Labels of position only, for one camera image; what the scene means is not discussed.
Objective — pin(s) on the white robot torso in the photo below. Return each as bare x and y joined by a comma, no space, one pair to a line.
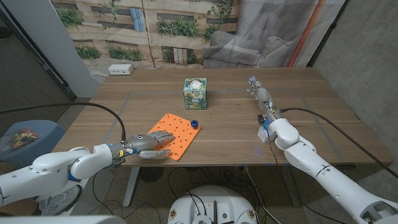
214,199

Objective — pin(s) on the small white cube box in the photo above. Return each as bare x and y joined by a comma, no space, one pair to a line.
262,136

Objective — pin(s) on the blue upholstered stool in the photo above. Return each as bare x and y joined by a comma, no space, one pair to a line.
46,137

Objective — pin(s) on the orange peg board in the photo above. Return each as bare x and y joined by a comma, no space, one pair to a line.
183,137

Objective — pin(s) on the white power strip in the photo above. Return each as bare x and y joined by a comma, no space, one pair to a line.
120,69

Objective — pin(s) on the grey table leg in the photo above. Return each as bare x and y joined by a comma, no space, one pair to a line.
292,189

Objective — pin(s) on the blue peg toy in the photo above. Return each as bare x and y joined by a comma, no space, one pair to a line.
194,124

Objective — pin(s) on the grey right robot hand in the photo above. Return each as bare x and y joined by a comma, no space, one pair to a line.
262,95

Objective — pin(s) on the grey sneaker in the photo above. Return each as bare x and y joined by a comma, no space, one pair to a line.
59,200

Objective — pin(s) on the white table leg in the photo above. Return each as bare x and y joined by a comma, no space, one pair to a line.
130,186

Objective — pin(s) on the printed fabric backdrop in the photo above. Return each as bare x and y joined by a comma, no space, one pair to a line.
186,34

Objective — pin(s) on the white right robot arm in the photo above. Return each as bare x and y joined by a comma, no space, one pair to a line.
326,179

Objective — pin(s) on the leaf print tissue box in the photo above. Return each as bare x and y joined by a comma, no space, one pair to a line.
195,98

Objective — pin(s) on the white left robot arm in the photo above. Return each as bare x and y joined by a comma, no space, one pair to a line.
56,171

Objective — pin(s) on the bag of colourful toys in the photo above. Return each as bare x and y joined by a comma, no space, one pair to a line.
21,138

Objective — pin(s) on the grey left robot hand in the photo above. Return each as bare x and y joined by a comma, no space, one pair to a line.
146,141

